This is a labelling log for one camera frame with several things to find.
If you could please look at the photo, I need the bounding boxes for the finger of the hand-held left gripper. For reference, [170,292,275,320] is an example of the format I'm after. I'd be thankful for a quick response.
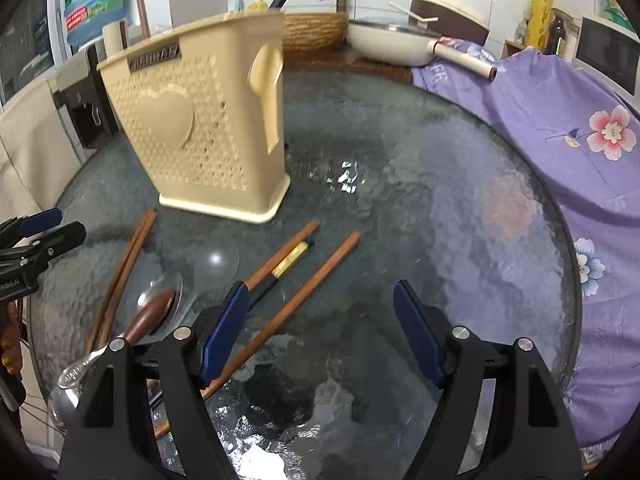
[0,208,64,250]
[0,221,87,273]

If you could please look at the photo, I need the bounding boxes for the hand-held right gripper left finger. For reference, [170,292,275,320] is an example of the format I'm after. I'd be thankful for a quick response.
[57,280,250,480]

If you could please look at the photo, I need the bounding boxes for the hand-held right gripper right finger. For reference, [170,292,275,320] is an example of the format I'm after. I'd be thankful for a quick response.
[392,280,586,480]

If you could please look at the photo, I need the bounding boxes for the dark brown wooden spoon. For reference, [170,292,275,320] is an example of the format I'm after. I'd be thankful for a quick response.
[120,289,176,348]

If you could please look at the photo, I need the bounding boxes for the black chopstick with gold band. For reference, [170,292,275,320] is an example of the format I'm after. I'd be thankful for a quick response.
[249,240,316,312]

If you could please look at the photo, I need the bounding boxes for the beige plastic utensil holder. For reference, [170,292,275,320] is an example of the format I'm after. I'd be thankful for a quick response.
[97,10,292,225]

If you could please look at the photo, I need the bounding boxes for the beige cloth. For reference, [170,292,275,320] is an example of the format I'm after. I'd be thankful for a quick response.
[0,92,84,224]

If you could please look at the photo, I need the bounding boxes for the white water dispenser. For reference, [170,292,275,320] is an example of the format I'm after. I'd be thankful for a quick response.
[50,42,124,164]

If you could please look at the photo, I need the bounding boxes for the sliding glass window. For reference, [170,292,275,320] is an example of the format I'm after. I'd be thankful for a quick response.
[0,0,68,108]

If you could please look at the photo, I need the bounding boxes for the white paper towel roll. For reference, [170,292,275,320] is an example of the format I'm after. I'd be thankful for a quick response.
[102,20,130,57]

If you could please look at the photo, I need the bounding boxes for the blue water jug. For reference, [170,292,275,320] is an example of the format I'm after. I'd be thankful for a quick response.
[62,0,132,49]

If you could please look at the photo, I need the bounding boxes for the purple floral cloth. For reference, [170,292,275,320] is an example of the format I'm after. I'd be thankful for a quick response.
[411,37,640,457]

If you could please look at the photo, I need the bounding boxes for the white frying pan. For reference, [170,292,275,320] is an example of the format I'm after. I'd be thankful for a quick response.
[347,17,497,82]

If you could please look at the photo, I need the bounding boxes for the wooden counter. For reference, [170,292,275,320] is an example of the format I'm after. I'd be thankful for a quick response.
[281,44,417,87]

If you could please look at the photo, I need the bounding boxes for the woven basket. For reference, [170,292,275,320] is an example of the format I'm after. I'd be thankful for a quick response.
[281,12,349,52]

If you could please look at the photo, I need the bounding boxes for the white and brown rice cooker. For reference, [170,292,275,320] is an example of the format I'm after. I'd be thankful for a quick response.
[407,0,491,47]

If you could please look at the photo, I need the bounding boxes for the white rice paddle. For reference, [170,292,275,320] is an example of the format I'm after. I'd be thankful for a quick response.
[388,1,439,24]

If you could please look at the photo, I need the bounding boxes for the brown glass bottle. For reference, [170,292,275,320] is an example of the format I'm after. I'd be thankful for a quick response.
[546,9,569,57]

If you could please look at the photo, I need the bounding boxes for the white microwave oven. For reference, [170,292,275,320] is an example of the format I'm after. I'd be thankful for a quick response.
[571,14,640,97]

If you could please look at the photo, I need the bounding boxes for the yellow box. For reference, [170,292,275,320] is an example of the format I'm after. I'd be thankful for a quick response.
[529,0,555,51]

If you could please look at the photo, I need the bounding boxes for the green containers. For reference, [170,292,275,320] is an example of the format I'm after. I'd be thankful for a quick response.
[602,0,634,29]

